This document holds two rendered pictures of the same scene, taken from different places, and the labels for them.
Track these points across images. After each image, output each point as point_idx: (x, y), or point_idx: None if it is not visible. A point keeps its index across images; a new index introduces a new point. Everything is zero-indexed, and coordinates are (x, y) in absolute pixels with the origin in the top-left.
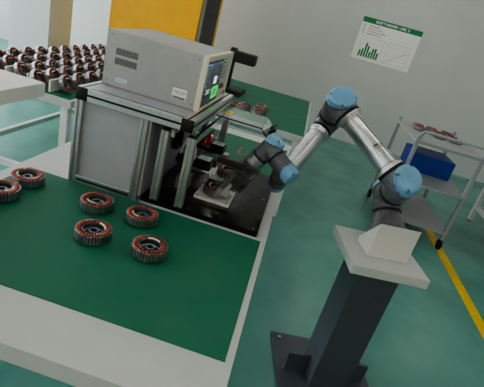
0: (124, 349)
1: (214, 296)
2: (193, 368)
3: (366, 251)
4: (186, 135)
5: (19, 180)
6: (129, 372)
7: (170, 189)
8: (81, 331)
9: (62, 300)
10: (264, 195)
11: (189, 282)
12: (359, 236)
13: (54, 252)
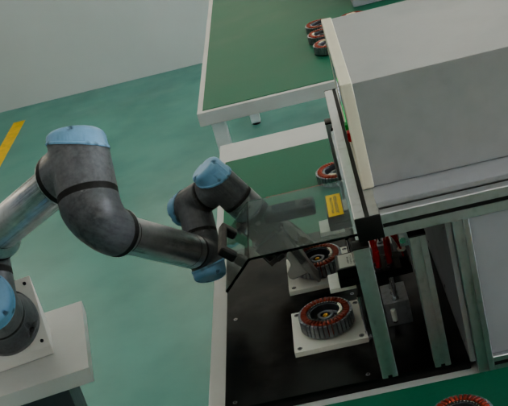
0: (296, 138)
1: (251, 185)
2: (245, 151)
3: (48, 326)
4: (443, 263)
5: None
6: (284, 134)
7: (393, 241)
8: None
9: None
10: (236, 331)
11: (281, 182)
12: (51, 345)
13: None
